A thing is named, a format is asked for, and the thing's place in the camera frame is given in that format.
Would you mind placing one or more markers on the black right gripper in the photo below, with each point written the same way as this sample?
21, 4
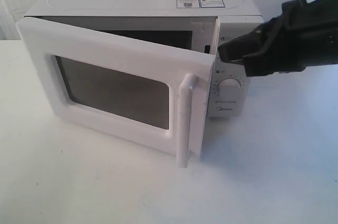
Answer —
303, 36

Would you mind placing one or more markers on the white Midea microwave body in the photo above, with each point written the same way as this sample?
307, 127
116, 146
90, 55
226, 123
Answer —
158, 4

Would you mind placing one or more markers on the white lower timer knob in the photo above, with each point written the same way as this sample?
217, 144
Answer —
230, 90

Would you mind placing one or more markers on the warning label sticker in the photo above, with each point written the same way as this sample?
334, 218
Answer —
200, 4

